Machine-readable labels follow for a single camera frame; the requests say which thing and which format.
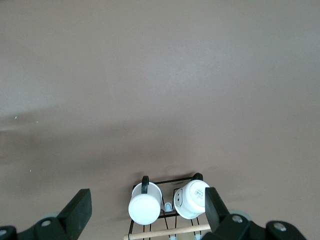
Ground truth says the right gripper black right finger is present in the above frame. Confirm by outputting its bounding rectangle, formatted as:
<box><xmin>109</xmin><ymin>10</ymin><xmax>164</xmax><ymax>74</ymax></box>
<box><xmin>202</xmin><ymin>186</ymin><xmax>270</xmax><ymax>240</ymax></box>

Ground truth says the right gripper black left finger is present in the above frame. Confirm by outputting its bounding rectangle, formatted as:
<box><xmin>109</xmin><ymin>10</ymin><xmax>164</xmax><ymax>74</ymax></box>
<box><xmin>18</xmin><ymin>188</ymin><xmax>93</xmax><ymax>240</ymax></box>

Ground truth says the white mug with bottom label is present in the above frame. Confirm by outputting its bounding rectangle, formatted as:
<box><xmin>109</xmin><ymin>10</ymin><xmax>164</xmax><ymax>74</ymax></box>
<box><xmin>172</xmin><ymin>172</ymin><xmax>211</xmax><ymax>220</ymax></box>

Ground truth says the white mug with plain bottom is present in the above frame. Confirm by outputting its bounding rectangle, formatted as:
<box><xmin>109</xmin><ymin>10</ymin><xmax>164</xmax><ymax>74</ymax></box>
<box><xmin>128</xmin><ymin>175</ymin><xmax>163</xmax><ymax>225</ymax></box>

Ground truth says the black wire rack, wooden rod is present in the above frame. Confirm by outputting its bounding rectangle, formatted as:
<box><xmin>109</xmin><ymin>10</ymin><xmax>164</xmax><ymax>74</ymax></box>
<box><xmin>123</xmin><ymin>174</ymin><xmax>211</xmax><ymax>240</ymax></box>

